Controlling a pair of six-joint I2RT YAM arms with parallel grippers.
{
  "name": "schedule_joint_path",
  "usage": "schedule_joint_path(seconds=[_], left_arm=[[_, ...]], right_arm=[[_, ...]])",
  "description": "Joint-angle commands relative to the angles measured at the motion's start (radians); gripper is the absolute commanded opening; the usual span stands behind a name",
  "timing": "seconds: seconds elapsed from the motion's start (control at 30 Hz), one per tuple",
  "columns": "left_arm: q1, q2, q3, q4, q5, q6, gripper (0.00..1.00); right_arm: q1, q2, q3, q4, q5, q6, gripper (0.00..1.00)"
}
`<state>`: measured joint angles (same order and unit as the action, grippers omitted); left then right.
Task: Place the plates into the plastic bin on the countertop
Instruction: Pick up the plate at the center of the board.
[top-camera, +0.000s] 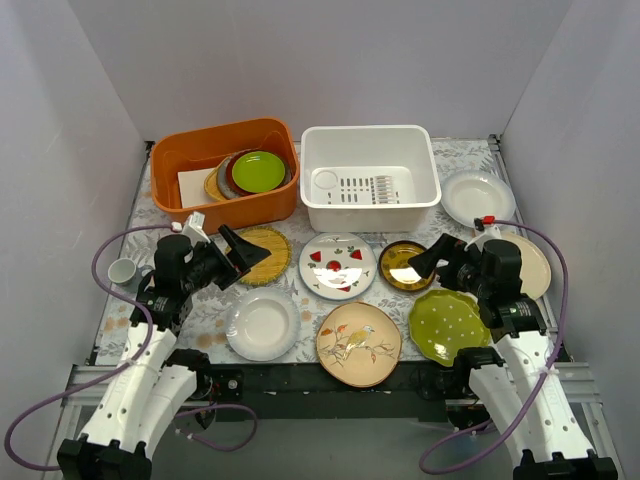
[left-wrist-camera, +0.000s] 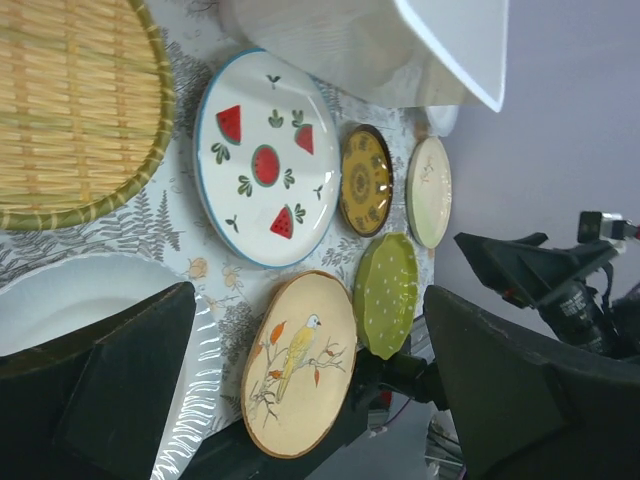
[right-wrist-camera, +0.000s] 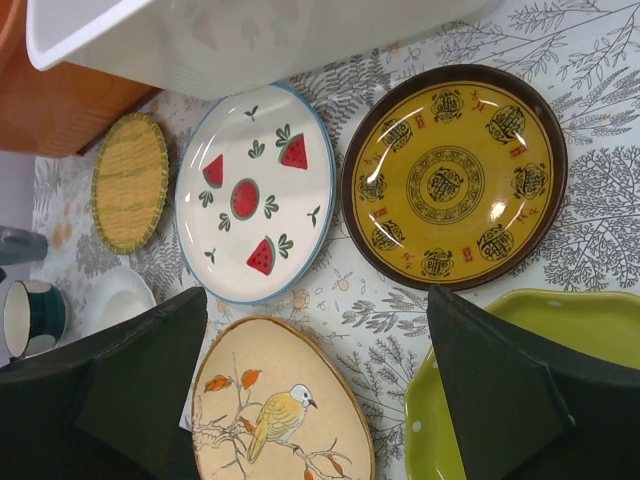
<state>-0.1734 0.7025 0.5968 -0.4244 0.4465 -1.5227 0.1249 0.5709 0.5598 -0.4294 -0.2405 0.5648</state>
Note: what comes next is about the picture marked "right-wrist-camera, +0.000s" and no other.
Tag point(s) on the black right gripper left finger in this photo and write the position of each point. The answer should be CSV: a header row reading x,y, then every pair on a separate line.
x,y
107,406

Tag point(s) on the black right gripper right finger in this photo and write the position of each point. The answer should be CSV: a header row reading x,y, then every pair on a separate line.
x,y
524,406

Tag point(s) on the green polka dot plate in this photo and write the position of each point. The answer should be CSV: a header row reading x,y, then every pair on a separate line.
x,y
605,324

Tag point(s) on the beige bird pattern plate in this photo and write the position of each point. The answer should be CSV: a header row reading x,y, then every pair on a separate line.
x,y
268,404

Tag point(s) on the white watermelon pattern plate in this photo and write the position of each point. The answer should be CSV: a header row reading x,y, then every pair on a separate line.
x,y
255,194

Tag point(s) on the orange plastic bin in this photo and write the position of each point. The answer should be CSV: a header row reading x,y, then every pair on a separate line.
x,y
62,111

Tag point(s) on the white plastic bin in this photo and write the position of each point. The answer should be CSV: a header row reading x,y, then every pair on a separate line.
x,y
211,49

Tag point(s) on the small white bowl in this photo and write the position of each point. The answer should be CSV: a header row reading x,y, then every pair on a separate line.
x,y
119,295

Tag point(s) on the teal white dotted mug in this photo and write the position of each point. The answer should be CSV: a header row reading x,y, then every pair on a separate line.
x,y
35,317

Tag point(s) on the floral patterned table mat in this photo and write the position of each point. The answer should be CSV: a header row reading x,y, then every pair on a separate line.
x,y
583,58

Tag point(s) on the round woven bamboo mat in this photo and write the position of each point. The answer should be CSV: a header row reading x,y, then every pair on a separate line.
x,y
129,183

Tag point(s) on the yellow brown patterned plate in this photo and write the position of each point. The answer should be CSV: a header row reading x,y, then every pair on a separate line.
x,y
454,177

